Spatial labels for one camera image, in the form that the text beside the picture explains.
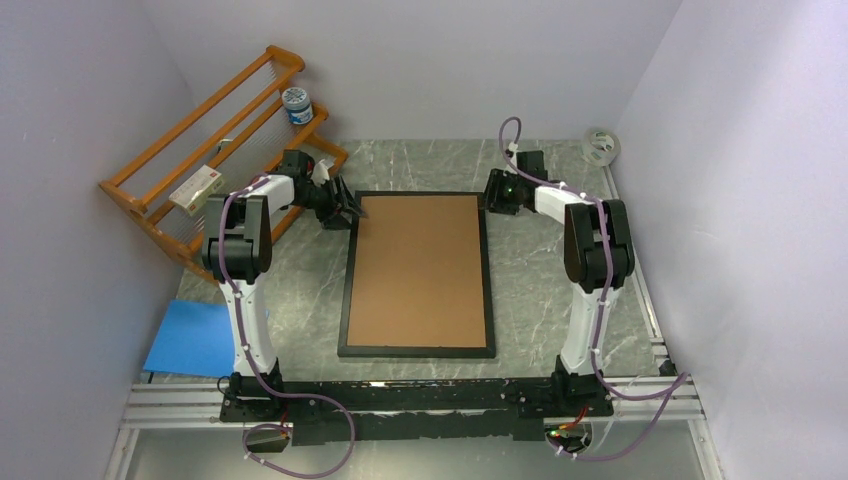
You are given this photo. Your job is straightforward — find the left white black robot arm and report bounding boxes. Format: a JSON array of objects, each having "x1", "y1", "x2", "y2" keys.
[{"x1": 201, "y1": 149, "x2": 365, "y2": 420}]

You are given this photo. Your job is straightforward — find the black picture frame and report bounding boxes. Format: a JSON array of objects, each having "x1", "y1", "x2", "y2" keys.
[{"x1": 337, "y1": 190, "x2": 498, "y2": 361}]

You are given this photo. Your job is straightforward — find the clear tape roll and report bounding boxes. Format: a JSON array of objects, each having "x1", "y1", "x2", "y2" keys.
[{"x1": 580, "y1": 127, "x2": 622, "y2": 167}]

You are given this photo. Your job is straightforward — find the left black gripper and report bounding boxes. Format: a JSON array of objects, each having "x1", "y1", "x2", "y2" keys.
[{"x1": 297, "y1": 175, "x2": 368, "y2": 230}]

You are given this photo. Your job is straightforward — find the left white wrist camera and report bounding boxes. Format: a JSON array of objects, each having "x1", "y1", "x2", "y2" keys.
[{"x1": 311, "y1": 159, "x2": 334, "y2": 186}]

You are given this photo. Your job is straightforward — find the blue white jar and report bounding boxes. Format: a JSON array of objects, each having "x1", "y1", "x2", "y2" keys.
[{"x1": 281, "y1": 86, "x2": 314, "y2": 126}]

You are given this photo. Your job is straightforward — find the purple cable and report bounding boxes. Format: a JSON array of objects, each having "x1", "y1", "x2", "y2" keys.
[
  {"x1": 498, "y1": 116, "x2": 690, "y2": 464},
  {"x1": 217, "y1": 173, "x2": 359, "y2": 480}
]

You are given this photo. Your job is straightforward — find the blue paper sheet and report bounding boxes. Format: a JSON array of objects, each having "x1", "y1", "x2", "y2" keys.
[{"x1": 143, "y1": 300, "x2": 242, "y2": 378}]

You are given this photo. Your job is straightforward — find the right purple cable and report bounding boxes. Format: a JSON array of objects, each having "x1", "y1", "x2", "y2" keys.
[{"x1": 498, "y1": 116, "x2": 690, "y2": 464}]

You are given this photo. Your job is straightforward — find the white red small box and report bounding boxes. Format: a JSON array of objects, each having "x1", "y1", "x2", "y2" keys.
[{"x1": 168, "y1": 165, "x2": 225, "y2": 216}]

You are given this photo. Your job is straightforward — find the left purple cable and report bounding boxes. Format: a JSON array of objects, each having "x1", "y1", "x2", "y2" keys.
[{"x1": 217, "y1": 173, "x2": 359, "y2": 480}]

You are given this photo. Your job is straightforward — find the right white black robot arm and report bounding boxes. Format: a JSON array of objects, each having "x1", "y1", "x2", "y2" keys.
[{"x1": 483, "y1": 143, "x2": 635, "y2": 415}]

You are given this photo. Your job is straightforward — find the orange wooden rack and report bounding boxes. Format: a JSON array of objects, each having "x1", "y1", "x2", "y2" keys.
[{"x1": 99, "y1": 45, "x2": 349, "y2": 282}]

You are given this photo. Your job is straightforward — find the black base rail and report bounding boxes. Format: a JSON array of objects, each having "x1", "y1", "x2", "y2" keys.
[{"x1": 218, "y1": 375, "x2": 614, "y2": 446}]

